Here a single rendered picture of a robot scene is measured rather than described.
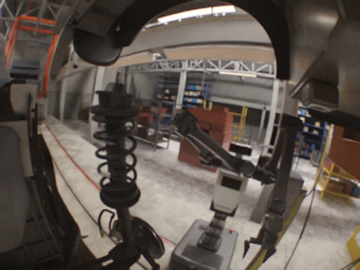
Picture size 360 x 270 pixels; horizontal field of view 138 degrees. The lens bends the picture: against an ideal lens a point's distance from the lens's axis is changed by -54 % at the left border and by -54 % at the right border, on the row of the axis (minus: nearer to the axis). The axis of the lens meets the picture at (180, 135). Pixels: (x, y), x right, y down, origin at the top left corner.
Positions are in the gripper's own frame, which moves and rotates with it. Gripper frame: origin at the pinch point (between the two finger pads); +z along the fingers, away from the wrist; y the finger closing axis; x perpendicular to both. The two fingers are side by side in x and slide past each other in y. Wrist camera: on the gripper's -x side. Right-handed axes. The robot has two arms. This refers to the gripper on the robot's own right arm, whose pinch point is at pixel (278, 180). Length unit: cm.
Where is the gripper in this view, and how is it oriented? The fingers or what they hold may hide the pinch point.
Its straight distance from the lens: 84.8
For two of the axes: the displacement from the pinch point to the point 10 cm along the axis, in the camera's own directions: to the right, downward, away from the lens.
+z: 8.3, 2.2, -5.1
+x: -1.5, 9.7, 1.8
